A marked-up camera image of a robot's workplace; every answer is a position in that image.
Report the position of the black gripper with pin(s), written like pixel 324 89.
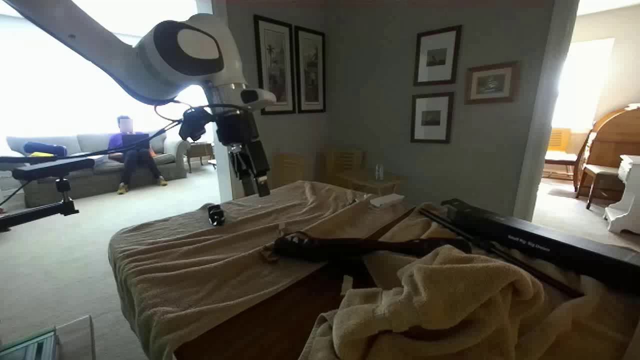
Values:
pixel 237 130

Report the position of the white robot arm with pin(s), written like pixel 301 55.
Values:
pixel 166 60

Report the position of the small black object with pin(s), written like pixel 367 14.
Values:
pixel 215 215

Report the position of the wooden side table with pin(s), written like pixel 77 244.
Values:
pixel 198 150

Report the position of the seated person in purple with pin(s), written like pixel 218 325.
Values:
pixel 132 150

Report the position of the beige towel on table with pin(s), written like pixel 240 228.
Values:
pixel 181 277

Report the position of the tall framed picture left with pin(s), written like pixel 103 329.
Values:
pixel 275 62

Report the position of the tall framed picture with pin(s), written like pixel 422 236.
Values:
pixel 310 70
pixel 275 62

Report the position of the tall framed picture right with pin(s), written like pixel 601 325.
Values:
pixel 310 70

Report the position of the lower black framed picture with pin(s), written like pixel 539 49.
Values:
pixel 433 118

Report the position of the black framed picture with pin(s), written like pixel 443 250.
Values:
pixel 433 118
pixel 437 56

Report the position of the upper black framed picture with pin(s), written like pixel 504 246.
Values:
pixel 437 56

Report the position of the cream fluffy blanket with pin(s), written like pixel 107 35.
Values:
pixel 447 306

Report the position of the brown framed picture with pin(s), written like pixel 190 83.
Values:
pixel 493 83

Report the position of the wooden chair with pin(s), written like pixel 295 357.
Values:
pixel 596 170

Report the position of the white furniture piece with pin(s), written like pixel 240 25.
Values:
pixel 624 215

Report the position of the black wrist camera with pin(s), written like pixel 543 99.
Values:
pixel 194 123

